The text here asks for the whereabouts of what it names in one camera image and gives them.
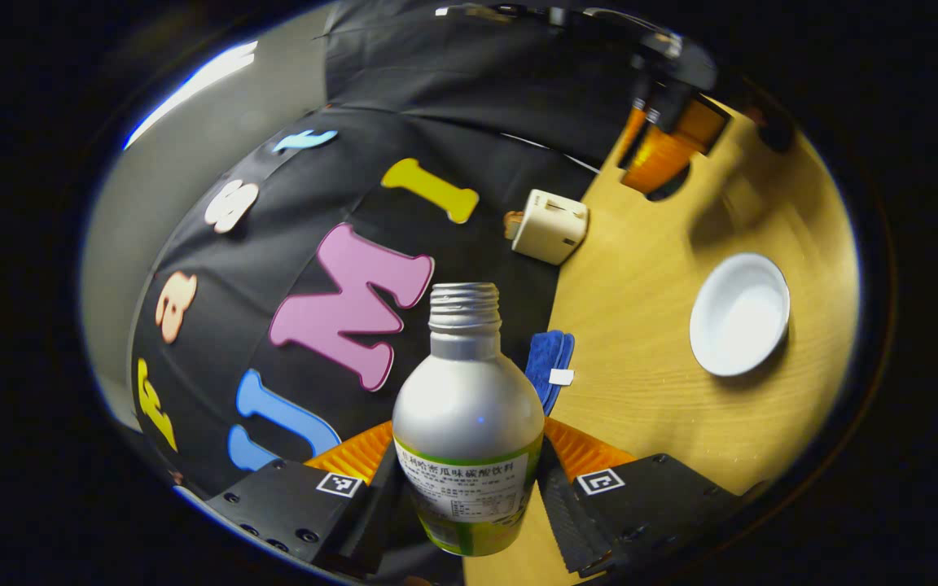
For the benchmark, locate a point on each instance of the white grey teacup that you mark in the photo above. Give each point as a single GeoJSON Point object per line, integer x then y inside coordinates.
{"type": "Point", "coordinates": [738, 317]}

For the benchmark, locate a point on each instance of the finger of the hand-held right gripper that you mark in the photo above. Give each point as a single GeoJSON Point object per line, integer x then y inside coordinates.
{"type": "Point", "coordinates": [633, 134]}
{"type": "Point", "coordinates": [668, 155]}

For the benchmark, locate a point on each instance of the brown bread slice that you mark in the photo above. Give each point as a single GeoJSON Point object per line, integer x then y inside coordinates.
{"type": "Point", "coordinates": [513, 221]}

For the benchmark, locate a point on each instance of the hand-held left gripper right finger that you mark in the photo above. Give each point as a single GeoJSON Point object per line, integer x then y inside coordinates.
{"type": "Point", "coordinates": [567, 521]}

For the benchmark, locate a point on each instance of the folded blue towel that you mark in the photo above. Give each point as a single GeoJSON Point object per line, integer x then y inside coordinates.
{"type": "Point", "coordinates": [546, 358]}

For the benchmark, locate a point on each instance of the silver green-label water bottle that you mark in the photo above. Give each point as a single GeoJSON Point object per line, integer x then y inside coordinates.
{"type": "Point", "coordinates": [469, 391]}

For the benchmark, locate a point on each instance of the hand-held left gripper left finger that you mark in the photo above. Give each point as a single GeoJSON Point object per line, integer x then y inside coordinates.
{"type": "Point", "coordinates": [298, 505]}

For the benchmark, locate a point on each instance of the cream white toaster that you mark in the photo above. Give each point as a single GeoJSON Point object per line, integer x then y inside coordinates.
{"type": "Point", "coordinates": [550, 228]}

